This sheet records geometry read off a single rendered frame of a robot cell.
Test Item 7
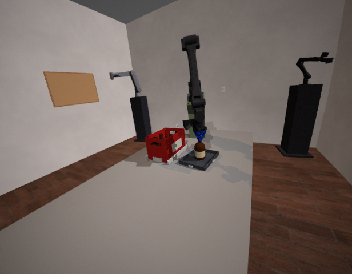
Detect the red crate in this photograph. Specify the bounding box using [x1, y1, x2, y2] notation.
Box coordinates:
[145, 128, 185, 163]

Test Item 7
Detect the brown glass bottle with cream label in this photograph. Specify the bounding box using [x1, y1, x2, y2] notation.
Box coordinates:
[194, 139, 205, 160]

